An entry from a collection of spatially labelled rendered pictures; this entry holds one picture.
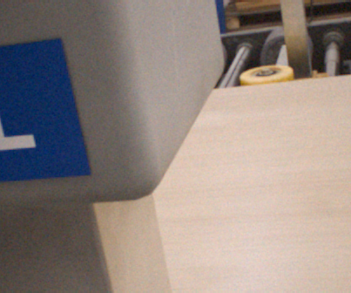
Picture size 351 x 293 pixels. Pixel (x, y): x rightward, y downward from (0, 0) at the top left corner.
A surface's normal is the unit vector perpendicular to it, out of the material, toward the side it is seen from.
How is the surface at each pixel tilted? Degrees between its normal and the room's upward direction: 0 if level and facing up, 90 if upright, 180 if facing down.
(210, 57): 90
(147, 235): 90
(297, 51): 90
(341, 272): 0
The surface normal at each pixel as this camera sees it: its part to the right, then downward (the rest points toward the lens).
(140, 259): 0.96, -0.08
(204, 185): -0.17, -0.93
